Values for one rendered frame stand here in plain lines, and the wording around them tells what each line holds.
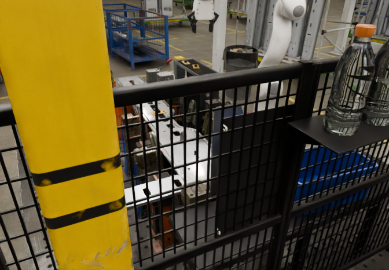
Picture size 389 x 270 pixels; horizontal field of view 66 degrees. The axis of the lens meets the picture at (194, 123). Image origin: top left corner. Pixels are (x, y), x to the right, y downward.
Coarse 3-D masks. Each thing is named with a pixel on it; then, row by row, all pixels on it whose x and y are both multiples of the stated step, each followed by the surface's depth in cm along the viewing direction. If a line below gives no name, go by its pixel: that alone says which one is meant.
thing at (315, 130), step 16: (304, 64) 58; (304, 80) 59; (304, 96) 61; (288, 128) 63; (304, 128) 60; (320, 128) 60; (368, 128) 60; (384, 128) 60; (320, 144) 59; (336, 144) 55; (352, 144) 55; (368, 144) 55
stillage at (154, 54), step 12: (108, 12) 612; (108, 24) 629; (144, 24) 667; (156, 24) 612; (120, 36) 583; (144, 36) 677; (120, 48) 604; (132, 48) 555; (144, 48) 638; (168, 48) 594; (132, 60) 564; (144, 60) 577
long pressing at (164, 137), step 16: (128, 80) 217; (144, 80) 216; (144, 112) 168; (160, 128) 151; (176, 128) 151; (192, 128) 151; (160, 144) 138; (192, 144) 138; (176, 160) 126; (192, 160) 126; (192, 176) 116
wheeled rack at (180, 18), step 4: (184, 8) 1071; (136, 12) 1004; (136, 16) 987; (176, 16) 1020; (180, 16) 1027; (184, 16) 1031; (136, 20) 988; (144, 20) 953; (148, 20) 954; (152, 20) 955; (160, 20) 961; (168, 20) 972; (172, 20) 977; (176, 20) 984; (180, 20) 991; (184, 20) 998; (188, 20) 1005
